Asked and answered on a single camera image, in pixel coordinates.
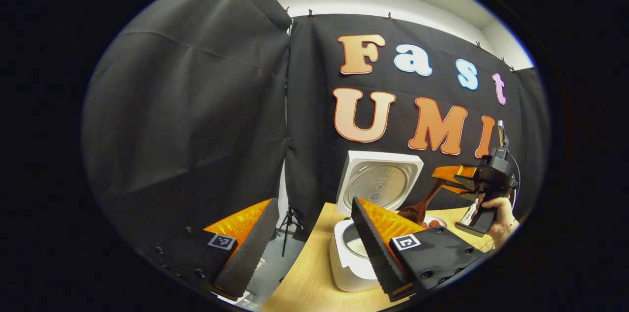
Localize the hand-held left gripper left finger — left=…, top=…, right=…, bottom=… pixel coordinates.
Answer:
left=155, top=198, right=280, bottom=301

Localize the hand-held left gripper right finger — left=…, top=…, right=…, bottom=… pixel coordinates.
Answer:
left=350, top=197, right=485, bottom=302

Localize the brown wooden spoon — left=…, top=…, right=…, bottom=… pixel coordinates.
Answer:
left=398, top=178, right=445, bottom=224

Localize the white rice cooker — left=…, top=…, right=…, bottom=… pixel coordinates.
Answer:
left=329, top=151, right=424, bottom=293

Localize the black tripod stand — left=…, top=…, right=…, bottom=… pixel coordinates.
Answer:
left=278, top=205, right=303, bottom=257

